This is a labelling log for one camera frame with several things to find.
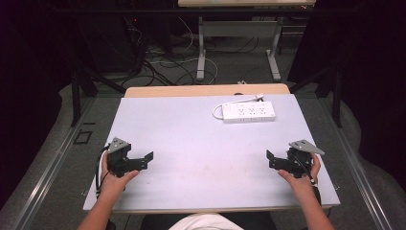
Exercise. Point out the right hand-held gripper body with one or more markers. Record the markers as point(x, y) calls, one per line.
point(300, 161)

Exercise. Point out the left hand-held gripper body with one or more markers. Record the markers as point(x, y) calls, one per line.
point(118, 159)

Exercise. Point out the person's right hand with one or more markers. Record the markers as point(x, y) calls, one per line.
point(303, 185)

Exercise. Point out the person's left hand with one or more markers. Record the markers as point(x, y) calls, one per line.
point(113, 185)

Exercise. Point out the white power strip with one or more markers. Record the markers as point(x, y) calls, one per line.
point(214, 110)
point(249, 111)

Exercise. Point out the black metal stand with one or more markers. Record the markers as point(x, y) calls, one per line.
point(76, 92)
point(336, 92)

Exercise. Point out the person's white shirt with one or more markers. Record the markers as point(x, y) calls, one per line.
point(204, 223)

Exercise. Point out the black computer tower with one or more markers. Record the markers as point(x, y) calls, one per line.
point(135, 41)

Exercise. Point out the metal floor rail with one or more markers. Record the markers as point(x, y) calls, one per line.
point(44, 172)
point(357, 172)

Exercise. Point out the white metal frame desk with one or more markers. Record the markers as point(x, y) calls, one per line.
point(201, 48)

